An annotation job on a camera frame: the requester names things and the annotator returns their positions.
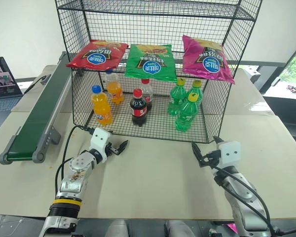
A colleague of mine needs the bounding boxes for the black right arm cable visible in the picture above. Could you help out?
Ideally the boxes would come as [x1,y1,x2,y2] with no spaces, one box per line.
[211,166,284,235]

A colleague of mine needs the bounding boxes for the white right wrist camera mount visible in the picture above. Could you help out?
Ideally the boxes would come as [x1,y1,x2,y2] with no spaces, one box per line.
[217,140,242,171]

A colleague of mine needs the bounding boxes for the green chips bag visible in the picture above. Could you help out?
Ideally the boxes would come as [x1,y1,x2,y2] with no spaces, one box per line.
[124,43,178,83]

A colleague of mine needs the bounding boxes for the orange soda bottle blue cap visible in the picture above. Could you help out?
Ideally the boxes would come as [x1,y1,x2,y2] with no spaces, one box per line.
[90,85,113,126]
[105,70,125,105]

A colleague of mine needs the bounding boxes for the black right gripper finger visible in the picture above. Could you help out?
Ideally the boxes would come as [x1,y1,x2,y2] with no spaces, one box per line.
[191,141,204,168]
[213,135,224,150]

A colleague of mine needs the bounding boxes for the green soda bottle yellow cap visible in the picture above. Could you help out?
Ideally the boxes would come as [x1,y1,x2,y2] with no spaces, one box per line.
[167,78,187,117]
[175,93,200,131]
[188,80,204,109]

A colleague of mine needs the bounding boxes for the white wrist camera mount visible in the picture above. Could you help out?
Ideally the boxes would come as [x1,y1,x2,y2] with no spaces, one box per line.
[217,140,242,171]
[90,127,113,163]

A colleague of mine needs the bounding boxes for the grey rounded shape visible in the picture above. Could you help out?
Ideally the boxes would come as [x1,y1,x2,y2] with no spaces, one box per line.
[165,219,194,237]

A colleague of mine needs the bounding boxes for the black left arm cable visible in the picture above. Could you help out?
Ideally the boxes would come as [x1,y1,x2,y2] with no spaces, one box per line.
[54,125,94,199]

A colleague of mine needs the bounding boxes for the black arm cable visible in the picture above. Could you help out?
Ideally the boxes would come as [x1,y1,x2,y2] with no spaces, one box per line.
[54,125,94,199]
[211,166,284,235]

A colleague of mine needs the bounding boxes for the cola bottle red cap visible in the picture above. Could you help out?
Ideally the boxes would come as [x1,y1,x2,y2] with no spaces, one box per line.
[130,88,148,127]
[140,79,154,112]

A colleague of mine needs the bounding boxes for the black wire mesh rack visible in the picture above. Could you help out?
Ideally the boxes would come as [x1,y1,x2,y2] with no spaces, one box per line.
[54,0,263,144]

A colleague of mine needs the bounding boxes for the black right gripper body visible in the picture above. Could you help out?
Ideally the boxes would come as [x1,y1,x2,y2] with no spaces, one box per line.
[201,150,222,169]

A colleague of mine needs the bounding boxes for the red chips bag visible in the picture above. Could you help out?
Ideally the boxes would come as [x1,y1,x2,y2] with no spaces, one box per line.
[66,40,129,71]

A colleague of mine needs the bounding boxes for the grey laptop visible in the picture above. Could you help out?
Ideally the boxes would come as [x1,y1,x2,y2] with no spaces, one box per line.
[0,57,24,128]

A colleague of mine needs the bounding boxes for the green conveyor belt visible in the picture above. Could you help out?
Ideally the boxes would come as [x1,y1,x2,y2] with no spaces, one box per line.
[0,51,74,165]

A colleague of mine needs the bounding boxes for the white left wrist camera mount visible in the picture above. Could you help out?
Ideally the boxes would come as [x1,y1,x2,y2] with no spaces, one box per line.
[90,127,113,163]

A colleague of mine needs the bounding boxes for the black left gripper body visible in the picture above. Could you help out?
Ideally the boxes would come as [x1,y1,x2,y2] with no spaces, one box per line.
[105,142,120,156]

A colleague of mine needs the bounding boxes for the magenta chips bag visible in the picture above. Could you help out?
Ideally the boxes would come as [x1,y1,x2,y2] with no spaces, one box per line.
[182,35,235,85]

